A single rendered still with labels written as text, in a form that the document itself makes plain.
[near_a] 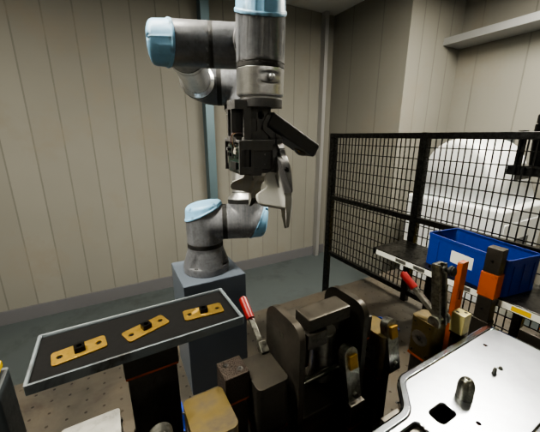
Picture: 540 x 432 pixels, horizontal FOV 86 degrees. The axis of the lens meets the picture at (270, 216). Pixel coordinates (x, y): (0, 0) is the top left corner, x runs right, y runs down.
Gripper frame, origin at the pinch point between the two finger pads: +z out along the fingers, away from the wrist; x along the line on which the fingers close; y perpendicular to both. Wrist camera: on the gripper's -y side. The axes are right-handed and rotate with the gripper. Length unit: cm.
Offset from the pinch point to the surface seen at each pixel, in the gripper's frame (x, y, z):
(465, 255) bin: -7, -82, 27
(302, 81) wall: -256, -168, -64
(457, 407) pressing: 23, -32, 38
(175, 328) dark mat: -6.3, 17.8, 23.3
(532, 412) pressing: 31, -44, 38
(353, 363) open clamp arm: 10.4, -14.8, 31.2
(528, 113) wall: -89, -288, -29
